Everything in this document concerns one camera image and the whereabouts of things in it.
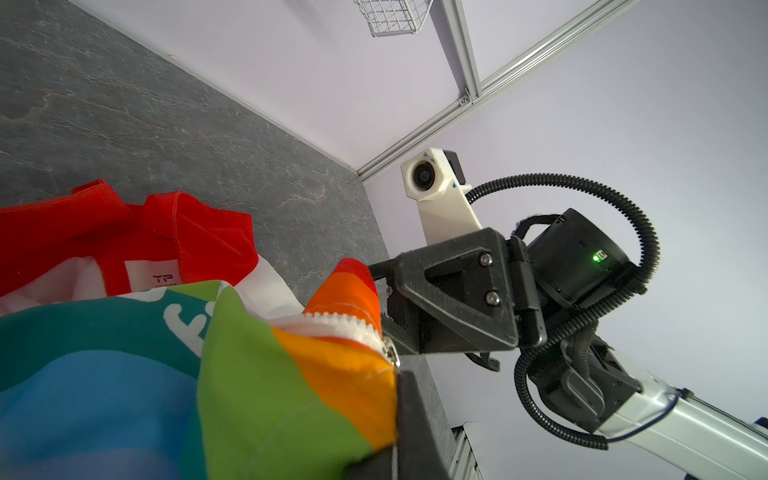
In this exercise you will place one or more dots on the white vented cable duct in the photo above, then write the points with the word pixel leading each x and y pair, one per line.
pixel 463 465

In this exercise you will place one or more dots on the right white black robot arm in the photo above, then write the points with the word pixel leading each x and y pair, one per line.
pixel 582 391

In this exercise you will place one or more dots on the colourful red white kids jacket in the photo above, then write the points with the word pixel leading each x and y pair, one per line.
pixel 153 341

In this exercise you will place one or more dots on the long white wire basket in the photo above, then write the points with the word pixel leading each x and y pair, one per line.
pixel 387 18

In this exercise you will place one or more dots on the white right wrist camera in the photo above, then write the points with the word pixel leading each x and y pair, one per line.
pixel 434 179

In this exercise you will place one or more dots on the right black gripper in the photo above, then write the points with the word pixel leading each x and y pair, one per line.
pixel 457 297

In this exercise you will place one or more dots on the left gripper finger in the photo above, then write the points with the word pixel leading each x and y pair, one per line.
pixel 415 454

